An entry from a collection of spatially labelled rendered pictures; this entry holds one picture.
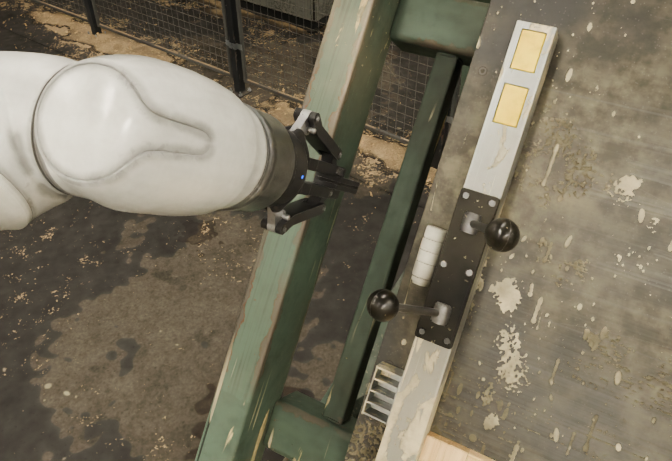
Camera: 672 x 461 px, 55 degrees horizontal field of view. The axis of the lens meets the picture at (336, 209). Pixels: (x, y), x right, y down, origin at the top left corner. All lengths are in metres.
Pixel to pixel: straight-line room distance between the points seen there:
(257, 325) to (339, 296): 1.78
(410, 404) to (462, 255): 0.21
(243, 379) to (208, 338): 1.65
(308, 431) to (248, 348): 0.17
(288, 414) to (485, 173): 0.47
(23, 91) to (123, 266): 2.48
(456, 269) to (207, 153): 0.47
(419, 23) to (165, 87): 0.62
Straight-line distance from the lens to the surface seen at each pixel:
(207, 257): 2.91
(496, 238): 0.70
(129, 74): 0.40
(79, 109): 0.40
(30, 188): 0.51
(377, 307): 0.74
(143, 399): 2.48
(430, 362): 0.85
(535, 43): 0.86
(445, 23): 0.96
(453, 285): 0.82
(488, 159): 0.83
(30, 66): 0.52
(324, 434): 1.01
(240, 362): 0.95
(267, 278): 0.91
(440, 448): 0.90
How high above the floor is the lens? 1.97
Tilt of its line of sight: 39 degrees down
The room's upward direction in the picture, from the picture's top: straight up
